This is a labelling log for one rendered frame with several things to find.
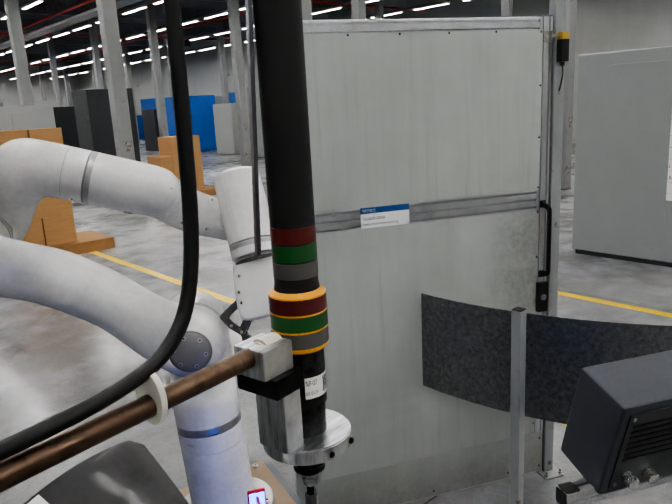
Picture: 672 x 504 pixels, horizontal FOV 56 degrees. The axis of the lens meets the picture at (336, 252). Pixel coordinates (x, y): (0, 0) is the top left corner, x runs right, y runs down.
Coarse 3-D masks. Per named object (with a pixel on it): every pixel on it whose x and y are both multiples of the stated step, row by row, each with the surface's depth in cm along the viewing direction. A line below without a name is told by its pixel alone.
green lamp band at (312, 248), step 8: (272, 248) 46; (280, 248) 45; (288, 248) 45; (296, 248) 45; (304, 248) 45; (312, 248) 46; (272, 256) 46; (280, 256) 45; (288, 256) 45; (296, 256) 45; (304, 256) 45; (312, 256) 46
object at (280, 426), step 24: (264, 360) 43; (288, 360) 45; (240, 384) 46; (264, 384) 44; (288, 384) 44; (264, 408) 47; (288, 408) 46; (264, 432) 47; (288, 432) 46; (336, 432) 49; (288, 456) 47; (312, 456) 47; (336, 456) 48
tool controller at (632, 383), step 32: (608, 384) 103; (640, 384) 103; (576, 416) 110; (608, 416) 102; (640, 416) 100; (576, 448) 111; (608, 448) 103; (640, 448) 104; (608, 480) 106; (640, 480) 109
